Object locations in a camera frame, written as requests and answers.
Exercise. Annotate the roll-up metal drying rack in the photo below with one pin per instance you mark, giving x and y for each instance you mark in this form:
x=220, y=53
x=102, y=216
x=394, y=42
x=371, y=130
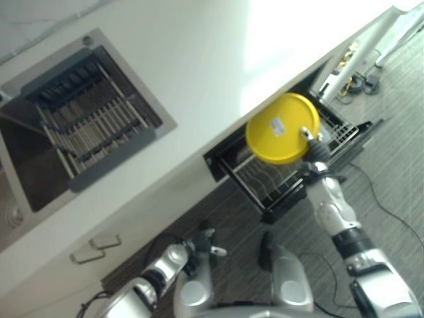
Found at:
x=99, y=132

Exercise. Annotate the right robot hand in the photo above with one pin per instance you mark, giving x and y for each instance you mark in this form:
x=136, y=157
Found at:
x=318, y=149

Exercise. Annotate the sink drain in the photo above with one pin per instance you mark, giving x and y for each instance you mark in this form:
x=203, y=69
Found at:
x=14, y=216

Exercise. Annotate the black dishwasher drawer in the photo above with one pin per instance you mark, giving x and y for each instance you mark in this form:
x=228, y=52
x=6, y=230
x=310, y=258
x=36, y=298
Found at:
x=281, y=205

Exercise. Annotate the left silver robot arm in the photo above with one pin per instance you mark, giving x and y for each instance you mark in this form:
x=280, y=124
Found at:
x=159, y=271

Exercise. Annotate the black power adapter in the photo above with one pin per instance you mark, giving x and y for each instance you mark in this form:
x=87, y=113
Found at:
x=371, y=80

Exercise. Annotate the yellow round plate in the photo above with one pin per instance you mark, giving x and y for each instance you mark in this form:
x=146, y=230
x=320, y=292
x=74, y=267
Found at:
x=281, y=132

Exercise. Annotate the white pole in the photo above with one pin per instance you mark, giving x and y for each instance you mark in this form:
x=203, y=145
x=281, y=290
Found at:
x=361, y=49

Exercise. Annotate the stainless steel sink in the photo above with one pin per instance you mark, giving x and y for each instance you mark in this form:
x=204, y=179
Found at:
x=145, y=99

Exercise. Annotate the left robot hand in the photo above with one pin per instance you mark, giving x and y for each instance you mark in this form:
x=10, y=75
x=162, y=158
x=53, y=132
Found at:
x=204, y=241

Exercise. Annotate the round sink knob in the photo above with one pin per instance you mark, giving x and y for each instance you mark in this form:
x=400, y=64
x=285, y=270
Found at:
x=87, y=40

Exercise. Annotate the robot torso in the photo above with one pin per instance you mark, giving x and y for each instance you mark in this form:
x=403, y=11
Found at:
x=258, y=313

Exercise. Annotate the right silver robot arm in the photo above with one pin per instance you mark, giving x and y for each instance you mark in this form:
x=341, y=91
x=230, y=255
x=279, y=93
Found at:
x=351, y=232

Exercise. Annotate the white sticker on plate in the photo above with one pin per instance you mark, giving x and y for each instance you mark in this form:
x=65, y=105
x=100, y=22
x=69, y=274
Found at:
x=277, y=126

